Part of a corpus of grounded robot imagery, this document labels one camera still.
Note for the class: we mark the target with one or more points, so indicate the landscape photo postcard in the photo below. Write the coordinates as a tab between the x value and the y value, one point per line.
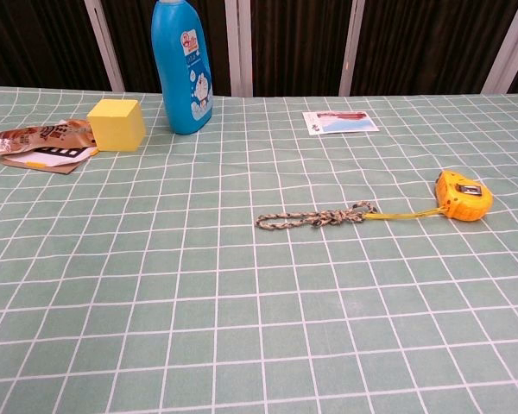
341	125

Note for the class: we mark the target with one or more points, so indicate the green white checked tablecloth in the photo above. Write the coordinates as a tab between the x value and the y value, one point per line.
241	323

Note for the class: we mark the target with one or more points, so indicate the blue pump lotion bottle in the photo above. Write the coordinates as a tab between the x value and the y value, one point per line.
177	86

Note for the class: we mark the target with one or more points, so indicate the yellow foam cube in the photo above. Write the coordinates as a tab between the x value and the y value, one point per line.
116	129

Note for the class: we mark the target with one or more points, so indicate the dark brown curtain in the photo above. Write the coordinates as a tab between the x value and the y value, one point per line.
298	43

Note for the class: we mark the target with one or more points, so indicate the orange brown snack packet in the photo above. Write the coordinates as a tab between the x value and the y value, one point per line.
26	138

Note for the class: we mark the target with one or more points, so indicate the white metal frame post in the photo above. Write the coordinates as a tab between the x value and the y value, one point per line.
237	43
513	47
105	47
352	47

